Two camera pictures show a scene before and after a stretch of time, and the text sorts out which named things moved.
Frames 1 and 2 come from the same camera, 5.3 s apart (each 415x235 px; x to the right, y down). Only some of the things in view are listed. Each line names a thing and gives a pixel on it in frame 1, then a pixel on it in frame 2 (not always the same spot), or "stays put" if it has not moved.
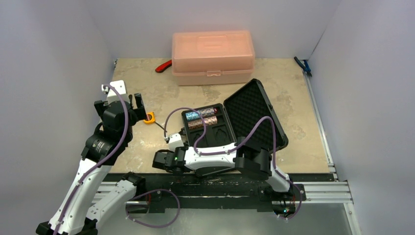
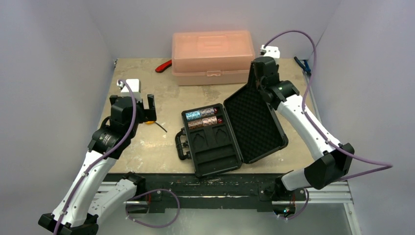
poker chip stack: x=195 y=124 stays put
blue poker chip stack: x=192 y=116 stays put
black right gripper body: x=158 y=161 to x=259 y=82
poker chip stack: x=211 y=120 stays put
